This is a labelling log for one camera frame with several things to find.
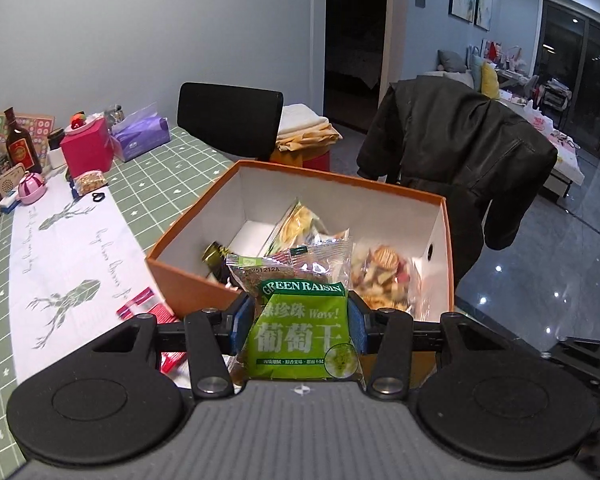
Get dark chocolate snack bag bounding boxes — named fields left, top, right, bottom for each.
left=201, top=242, right=240, bottom=288

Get purple tissue pack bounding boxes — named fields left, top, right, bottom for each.
left=111, top=103, right=171, bottom=162

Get framed picture right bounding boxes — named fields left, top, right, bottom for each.
left=475, top=0, right=493, bottom=32

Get green raisin packet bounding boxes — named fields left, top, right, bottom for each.
left=226, top=240, right=360, bottom=380

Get white table runner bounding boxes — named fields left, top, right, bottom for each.
left=8, top=174, right=164, bottom=382

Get yellow blue chips bag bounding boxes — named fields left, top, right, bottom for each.
left=260, top=200, right=349, bottom=257

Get stack of folded cloths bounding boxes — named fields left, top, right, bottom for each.
left=276, top=104, right=342, bottom=152

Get cluttered coffee table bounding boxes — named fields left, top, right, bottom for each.
left=498, top=90, right=585, bottom=197

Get patterned card board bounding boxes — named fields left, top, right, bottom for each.
left=0, top=112, right=56, bottom=162

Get black chair right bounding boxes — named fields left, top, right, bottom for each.
left=176, top=82, right=284, bottom=162

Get magenta cube box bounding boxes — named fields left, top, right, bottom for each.
left=60, top=117, right=114, bottom=178

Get white jar black lid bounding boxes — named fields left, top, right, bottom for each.
left=47, top=128, right=66, bottom=169

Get clear bag orange crackers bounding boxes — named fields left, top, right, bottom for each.
left=351, top=245, right=422, bottom=314

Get dark brown liquor bottle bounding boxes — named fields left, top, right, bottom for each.
left=4, top=107, right=43, bottom=174

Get green checked tablecloth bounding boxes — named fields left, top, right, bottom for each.
left=0, top=127, right=230, bottom=479

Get red snack packet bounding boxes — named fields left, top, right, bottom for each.
left=115, top=286, right=187, bottom=375

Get black jacket on chair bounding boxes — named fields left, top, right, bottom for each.
left=356, top=76, right=557, bottom=282

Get beige small radio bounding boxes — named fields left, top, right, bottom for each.
left=0, top=162, right=27, bottom=197

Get small snack bag far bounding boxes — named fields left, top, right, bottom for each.
left=72, top=170, right=107, bottom=196

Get red orange toy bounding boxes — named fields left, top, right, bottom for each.
left=70, top=112, right=86, bottom=130

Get grey sofa with cushions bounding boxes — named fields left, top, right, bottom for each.
left=425, top=48, right=501, bottom=99

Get pink round gadget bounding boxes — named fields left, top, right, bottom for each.
left=17, top=172, right=47, bottom=206

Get orange cardboard box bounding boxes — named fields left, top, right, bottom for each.
left=145, top=159, right=455, bottom=376

